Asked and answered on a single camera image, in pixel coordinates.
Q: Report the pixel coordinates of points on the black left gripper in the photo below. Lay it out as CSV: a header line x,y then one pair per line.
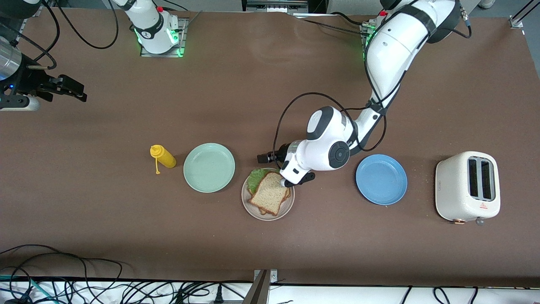
x,y
280,154

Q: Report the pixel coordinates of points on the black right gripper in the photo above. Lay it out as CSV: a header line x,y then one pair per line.
x,y
30,79

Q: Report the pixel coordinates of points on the green lettuce leaf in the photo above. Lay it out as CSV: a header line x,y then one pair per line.
x,y
255,179

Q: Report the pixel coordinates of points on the brown bread slice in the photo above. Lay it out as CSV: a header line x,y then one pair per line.
x,y
270,194
288,193

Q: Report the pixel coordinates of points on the yellow mustard squeeze bottle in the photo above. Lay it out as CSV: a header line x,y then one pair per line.
x,y
165,157

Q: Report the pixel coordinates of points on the beige plate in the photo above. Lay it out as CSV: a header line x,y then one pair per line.
x,y
253,209

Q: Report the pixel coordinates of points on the mint green plate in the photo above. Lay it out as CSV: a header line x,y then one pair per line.
x,y
209,168

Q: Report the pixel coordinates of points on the blue plate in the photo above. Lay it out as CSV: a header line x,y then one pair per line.
x,y
382,179

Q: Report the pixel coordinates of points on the black power plug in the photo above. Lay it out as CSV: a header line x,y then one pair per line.
x,y
218,294

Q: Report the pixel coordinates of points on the white toaster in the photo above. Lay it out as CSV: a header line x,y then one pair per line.
x,y
453,190

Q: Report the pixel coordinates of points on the aluminium corner bracket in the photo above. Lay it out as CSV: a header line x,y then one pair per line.
x,y
515,23
36,12

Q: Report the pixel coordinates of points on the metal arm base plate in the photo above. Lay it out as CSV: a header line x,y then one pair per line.
x,y
363,30
182,29

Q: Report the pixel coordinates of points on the grey metal stand bracket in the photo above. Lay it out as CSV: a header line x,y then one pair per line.
x,y
259,291

